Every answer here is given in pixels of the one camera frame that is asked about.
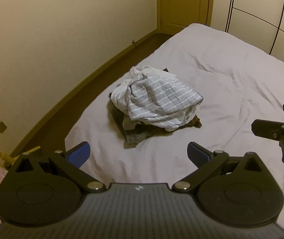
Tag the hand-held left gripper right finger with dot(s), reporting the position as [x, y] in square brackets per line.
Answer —
[198, 154]

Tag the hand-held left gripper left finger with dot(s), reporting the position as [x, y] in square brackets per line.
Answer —
[78, 154]

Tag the grey striped garment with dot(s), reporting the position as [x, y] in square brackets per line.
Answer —
[156, 92]

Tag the olive grey garment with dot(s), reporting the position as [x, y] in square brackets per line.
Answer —
[134, 134]

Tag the bed with white sheet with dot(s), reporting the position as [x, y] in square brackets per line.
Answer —
[219, 92]

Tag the cream wardrobe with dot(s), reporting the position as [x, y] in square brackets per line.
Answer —
[256, 0]

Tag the door stopper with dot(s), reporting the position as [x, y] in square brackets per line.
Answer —
[134, 42]

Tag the wooden door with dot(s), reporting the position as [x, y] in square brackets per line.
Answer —
[181, 5]

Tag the brown wall socket plate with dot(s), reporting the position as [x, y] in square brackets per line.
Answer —
[1, 127]

